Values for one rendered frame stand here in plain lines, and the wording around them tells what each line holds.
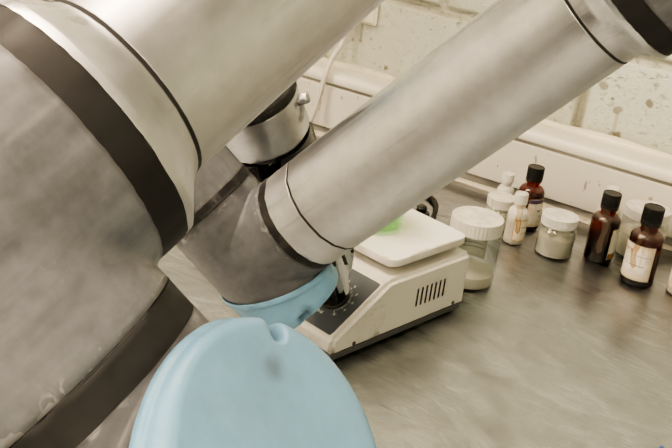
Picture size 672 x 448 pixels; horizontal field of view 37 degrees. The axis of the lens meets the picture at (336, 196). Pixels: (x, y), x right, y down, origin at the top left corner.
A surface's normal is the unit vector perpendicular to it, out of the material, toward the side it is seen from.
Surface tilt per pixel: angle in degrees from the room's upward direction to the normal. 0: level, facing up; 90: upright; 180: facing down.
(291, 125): 90
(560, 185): 90
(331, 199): 94
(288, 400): 51
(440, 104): 80
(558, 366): 0
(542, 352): 0
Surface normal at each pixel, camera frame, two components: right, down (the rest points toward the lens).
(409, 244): 0.12, -0.92
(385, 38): -0.54, 0.25
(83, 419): 0.35, -0.10
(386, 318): 0.70, 0.34
